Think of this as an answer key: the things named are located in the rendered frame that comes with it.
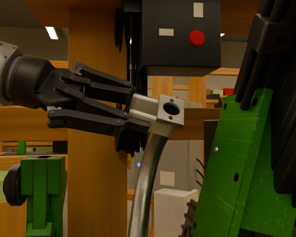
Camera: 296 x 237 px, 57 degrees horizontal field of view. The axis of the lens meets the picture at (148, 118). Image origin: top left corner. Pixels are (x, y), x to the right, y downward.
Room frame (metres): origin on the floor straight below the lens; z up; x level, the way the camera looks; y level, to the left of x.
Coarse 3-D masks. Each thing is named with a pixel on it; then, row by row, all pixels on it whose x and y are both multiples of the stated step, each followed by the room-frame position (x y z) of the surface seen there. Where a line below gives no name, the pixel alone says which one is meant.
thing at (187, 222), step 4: (192, 200) 0.49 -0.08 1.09; (188, 204) 0.49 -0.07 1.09; (192, 204) 0.49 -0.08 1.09; (196, 204) 0.47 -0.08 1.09; (188, 208) 0.50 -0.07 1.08; (192, 208) 0.47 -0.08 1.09; (188, 212) 0.50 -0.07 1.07; (192, 212) 0.48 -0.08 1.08; (184, 216) 0.50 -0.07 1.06; (188, 216) 0.48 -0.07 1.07; (192, 216) 0.47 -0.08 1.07; (188, 220) 0.47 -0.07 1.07; (192, 220) 0.47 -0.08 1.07; (184, 224) 0.50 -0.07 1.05; (188, 224) 0.48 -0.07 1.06; (184, 228) 0.48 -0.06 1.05; (188, 228) 0.46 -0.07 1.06; (184, 232) 0.47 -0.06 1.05; (188, 232) 0.46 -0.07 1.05; (180, 236) 0.49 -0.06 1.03; (184, 236) 0.47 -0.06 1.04; (188, 236) 0.45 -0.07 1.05; (192, 236) 0.45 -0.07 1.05
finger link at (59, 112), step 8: (48, 112) 0.35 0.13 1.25; (56, 112) 0.36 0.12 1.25; (64, 112) 0.36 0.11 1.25; (72, 112) 0.36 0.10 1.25; (80, 112) 0.37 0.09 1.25; (64, 120) 0.37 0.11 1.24; (72, 120) 0.36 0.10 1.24; (80, 120) 0.36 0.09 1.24; (88, 120) 0.36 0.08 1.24; (96, 120) 0.36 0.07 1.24; (104, 120) 0.37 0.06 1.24; (112, 120) 0.37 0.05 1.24; (120, 120) 0.38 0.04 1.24; (72, 128) 0.37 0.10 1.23; (80, 128) 0.37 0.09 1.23; (88, 128) 0.37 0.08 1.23; (96, 128) 0.37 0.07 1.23; (104, 128) 0.37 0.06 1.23; (120, 128) 0.38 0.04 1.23
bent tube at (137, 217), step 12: (168, 96) 0.42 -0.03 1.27; (168, 108) 0.42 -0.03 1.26; (180, 108) 0.41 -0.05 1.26; (156, 120) 0.39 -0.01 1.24; (168, 120) 0.38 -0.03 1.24; (180, 120) 0.39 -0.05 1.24; (156, 144) 0.44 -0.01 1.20; (144, 156) 0.46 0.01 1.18; (156, 156) 0.46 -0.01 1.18; (144, 168) 0.46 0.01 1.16; (156, 168) 0.47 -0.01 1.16; (144, 180) 0.46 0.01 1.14; (144, 192) 0.45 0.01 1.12; (132, 204) 0.44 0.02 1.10; (144, 204) 0.43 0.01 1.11; (132, 216) 0.42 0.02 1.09; (144, 216) 0.42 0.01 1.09; (132, 228) 0.40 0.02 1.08; (144, 228) 0.40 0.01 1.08
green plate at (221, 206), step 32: (256, 96) 0.31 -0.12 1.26; (224, 128) 0.38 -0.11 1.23; (256, 128) 0.30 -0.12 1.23; (224, 160) 0.35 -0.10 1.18; (256, 160) 0.30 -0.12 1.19; (224, 192) 0.33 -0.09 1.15; (256, 192) 0.31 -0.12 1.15; (192, 224) 0.41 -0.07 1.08; (224, 224) 0.31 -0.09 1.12; (256, 224) 0.31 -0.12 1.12; (288, 224) 0.32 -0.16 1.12
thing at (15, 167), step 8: (16, 168) 0.49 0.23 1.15; (8, 176) 0.47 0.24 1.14; (16, 176) 0.48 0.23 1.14; (8, 184) 0.47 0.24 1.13; (16, 184) 0.47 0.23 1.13; (8, 192) 0.47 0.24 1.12; (16, 192) 0.47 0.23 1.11; (8, 200) 0.47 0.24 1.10; (16, 200) 0.48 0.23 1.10; (24, 200) 0.51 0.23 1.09
